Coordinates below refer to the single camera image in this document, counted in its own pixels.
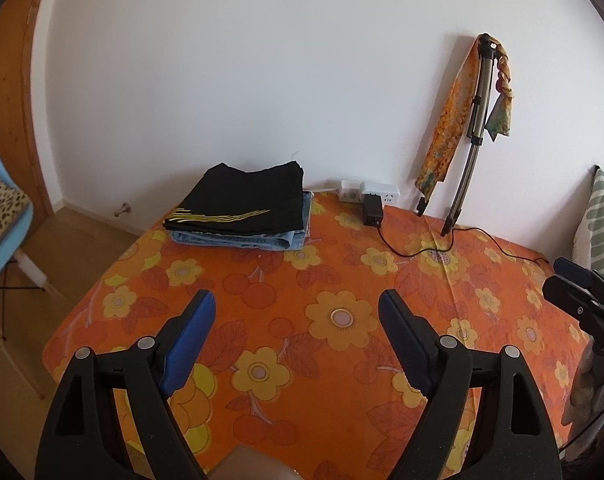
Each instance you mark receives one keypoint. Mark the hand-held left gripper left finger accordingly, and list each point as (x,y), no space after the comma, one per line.
(192,340)

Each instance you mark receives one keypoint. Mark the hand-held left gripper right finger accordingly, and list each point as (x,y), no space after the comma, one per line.
(401,340)

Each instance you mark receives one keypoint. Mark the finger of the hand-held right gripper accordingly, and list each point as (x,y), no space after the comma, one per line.
(576,271)
(566,297)

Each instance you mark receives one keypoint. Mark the black pants with yellow stripes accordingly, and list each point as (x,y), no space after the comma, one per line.
(242,195)

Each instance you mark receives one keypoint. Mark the green striped pillow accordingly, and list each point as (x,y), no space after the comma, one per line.
(601,220)

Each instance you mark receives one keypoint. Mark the orange floral bedsheet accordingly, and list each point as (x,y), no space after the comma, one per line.
(282,285)

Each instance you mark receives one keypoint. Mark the blue jeans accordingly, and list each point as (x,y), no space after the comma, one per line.
(264,242)

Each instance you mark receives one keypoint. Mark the black power adapter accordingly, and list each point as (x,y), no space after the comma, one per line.
(371,210)

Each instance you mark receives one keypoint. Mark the metal door stopper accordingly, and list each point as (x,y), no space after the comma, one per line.
(124,208)

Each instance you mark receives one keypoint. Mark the white power strip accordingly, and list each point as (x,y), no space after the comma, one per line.
(349,192)

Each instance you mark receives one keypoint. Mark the braided orange green scarf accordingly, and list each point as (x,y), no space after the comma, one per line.
(499,115)

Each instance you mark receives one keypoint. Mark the folded metal tripod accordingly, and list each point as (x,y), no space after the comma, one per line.
(474,110)

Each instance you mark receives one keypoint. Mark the orange patterned scarf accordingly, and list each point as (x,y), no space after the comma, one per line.
(446,130)

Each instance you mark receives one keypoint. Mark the blue chair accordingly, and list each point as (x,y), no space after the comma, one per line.
(12,240)

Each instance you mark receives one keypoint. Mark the leopard print cushion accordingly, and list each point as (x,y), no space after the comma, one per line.
(2,210)

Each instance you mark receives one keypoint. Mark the wooden door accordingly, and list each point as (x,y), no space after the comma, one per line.
(12,85)

